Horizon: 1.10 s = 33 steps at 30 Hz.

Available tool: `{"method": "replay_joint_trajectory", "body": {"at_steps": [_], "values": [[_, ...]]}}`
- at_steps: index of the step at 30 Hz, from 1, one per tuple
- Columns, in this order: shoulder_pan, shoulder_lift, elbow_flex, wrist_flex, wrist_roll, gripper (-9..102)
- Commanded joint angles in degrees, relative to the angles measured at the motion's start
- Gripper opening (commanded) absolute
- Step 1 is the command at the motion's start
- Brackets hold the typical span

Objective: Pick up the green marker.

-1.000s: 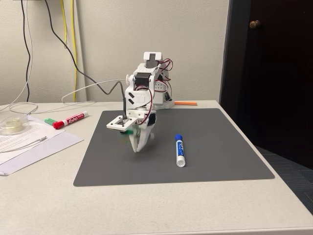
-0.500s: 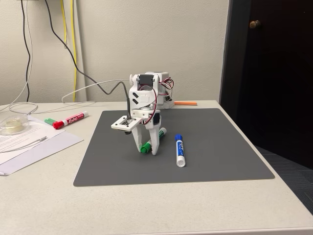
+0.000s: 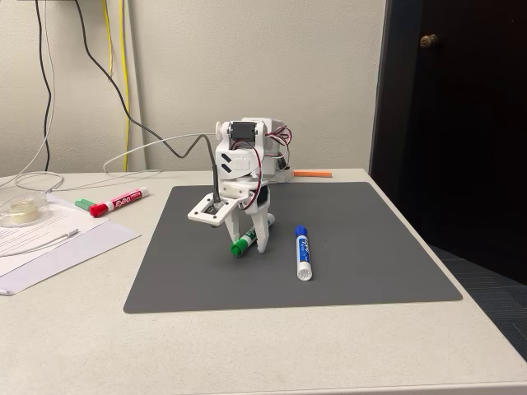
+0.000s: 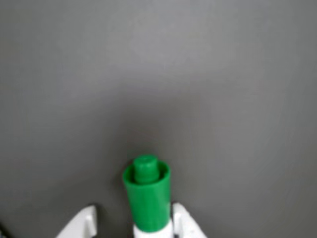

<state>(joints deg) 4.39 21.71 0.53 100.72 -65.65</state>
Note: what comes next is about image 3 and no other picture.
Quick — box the thin grey cable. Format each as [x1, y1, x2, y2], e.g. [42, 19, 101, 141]
[0, 0, 65, 195]

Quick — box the white gripper camera mount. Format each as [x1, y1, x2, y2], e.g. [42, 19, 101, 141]
[188, 193, 238, 228]

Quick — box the short yellow cable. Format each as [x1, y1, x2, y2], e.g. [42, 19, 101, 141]
[101, 0, 114, 82]

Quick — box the white charging cable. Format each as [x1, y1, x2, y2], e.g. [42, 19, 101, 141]
[0, 228, 80, 258]

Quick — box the red servo wire bundle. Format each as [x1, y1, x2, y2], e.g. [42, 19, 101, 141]
[230, 127, 294, 202]

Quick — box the thin black cable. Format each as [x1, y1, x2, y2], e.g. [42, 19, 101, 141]
[35, 0, 55, 173]

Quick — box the dark door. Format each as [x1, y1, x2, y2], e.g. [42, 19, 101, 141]
[369, 0, 527, 286]

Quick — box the green dry erase marker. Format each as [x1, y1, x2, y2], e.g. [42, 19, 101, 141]
[229, 212, 276, 258]

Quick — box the long yellow cable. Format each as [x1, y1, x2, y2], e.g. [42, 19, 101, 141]
[119, 0, 131, 172]

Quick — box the thick black cable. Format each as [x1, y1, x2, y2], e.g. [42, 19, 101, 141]
[72, 0, 226, 207]

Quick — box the thick white cable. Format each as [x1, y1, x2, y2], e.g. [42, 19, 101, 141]
[102, 133, 217, 174]

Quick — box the blank white paper sheet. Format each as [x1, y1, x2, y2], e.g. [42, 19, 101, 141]
[0, 220, 142, 296]

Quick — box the blue dry erase marker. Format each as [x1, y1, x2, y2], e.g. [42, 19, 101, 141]
[293, 225, 314, 282]

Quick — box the dark grey mat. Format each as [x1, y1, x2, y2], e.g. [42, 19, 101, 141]
[123, 181, 464, 314]

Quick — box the red dry erase marker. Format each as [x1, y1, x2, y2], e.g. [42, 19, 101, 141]
[88, 186, 150, 219]

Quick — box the printed white paper sheet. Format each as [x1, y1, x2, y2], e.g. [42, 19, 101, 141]
[0, 193, 112, 279]

